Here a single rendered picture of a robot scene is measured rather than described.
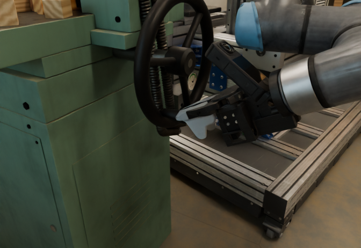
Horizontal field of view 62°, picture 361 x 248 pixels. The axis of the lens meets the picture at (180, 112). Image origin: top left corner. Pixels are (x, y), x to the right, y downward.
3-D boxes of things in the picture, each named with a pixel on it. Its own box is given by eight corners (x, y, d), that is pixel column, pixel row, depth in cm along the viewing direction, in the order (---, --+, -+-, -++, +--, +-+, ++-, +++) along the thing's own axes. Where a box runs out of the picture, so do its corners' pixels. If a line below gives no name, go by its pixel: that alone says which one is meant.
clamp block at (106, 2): (129, 33, 60) (125, -16, 56) (81, 27, 66) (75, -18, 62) (170, 22, 71) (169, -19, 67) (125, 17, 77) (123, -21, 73)
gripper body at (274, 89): (222, 148, 49) (295, 133, 42) (201, 101, 48) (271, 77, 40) (239, 129, 55) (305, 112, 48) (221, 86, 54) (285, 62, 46)
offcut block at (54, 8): (55, 15, 62) (52, -3, 60) (73, 15, 61) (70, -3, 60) (45, 18, 58) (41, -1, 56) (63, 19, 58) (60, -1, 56)
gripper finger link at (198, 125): (179, 147, 55) (220, 137, 49) (165, 118, 54) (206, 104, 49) (187, 139, 58) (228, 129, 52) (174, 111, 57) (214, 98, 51)
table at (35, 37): (28, 82, 44) (18, 41, 41) (-70, 53, 58) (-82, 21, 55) (211, 21, 90) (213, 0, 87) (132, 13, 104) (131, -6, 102)
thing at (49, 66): (45, 78, 57) (41, 58, 55) (-16, 62, 67) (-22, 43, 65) (164, 38, 87) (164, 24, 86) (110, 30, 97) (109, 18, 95)
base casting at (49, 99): (44, 125, 59) (34, 81, 55) (-86, 75, 86) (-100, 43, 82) (169, 66, 93) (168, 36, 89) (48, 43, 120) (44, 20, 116)
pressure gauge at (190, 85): (187, 99, 95) (188, 75, 91) (177, 97, 97) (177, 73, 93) (197, 93, 100) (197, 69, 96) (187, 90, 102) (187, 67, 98)
